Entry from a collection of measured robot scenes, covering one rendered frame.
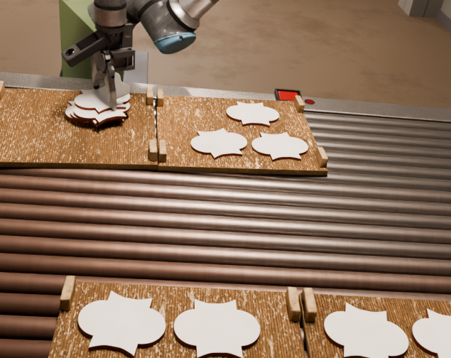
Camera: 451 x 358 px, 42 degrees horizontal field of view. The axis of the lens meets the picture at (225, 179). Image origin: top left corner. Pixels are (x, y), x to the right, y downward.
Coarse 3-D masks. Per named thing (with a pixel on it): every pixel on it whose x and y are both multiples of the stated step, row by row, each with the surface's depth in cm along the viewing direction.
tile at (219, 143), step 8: (200, 136) 148; (208, 136) 149; (216, 136) 149; (224, 136) 150; (232, 136) 150; (240, 136) 150; (192, 144) 145; (200, 144) 145; (208, 144) 146; (216, 144) 146; (224, 144) 147; (232, 144) 147; (240, 144) 147; (200, 152) 143; (208, 152) 143; (216, 152) 143; (224, 152) 144; (232, 152) 144; (240, 152) 144
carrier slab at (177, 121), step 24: (168, 96) 166; (168, 120) 155; (192, 120) 156; (216, 120) 158; (288, 120) 162; (168, 144) 145; (312, 144) 153; (168, 168) 138; (192, 168) 139; (216, 168) 140; (240, 168) 141; (264, 168) 141; (288, 168) 143; (312, 168) 144
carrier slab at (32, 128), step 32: (32, 96) 157; (64, 96) 159; (0, 128) 143; (32, 128) 144; (64, 128) 146; (96, 128) 148; (128, 128) 149; (0, 160) 132; (32, 160) 134; (64, 160) 135; (96, 160) 137; (128, 160) 138
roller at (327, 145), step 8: (320, 144) 157; (328, 144) 158; (336, 144) 158; (344, 144) 158; (352, 144) 158; (360, 144) 159; (368, 144) 159; (376, 144) 160; (360, 152) 158; (368, 152) 158; (376, 152) 159; (384, 152) 159; (392, 152) 159; (400, 152) 159; (408, 152) 160; (416, 152) 160; (424, 152) 160; (432, 152) 160; (440, 152) 161; (448, 152) 161
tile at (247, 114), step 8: (240, 104) 164; (248, 104) 165; (256, 104) 166; (232, 112) 160; (240, 112) 161; (248, 112) 161; (256, 112) 162; (264, 112) 162; (272, 112) 163; (240, 120) 158; (248, 120) 158; (256, 120) 158; (264, 120) 159; (272, 120) 159
